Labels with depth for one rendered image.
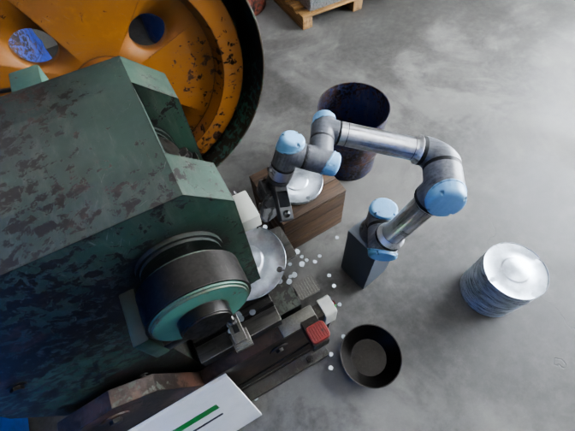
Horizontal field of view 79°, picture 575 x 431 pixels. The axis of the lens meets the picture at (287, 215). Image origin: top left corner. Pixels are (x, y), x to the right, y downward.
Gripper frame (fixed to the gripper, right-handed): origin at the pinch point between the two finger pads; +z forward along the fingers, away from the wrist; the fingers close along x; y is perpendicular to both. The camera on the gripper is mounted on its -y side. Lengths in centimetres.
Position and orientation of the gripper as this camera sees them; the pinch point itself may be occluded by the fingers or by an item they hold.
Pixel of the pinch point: (267, 221)
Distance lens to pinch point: 122.7
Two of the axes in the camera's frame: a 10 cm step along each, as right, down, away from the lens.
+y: -4.0, -7.6, 5.2
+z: -2.7, 6.4, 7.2
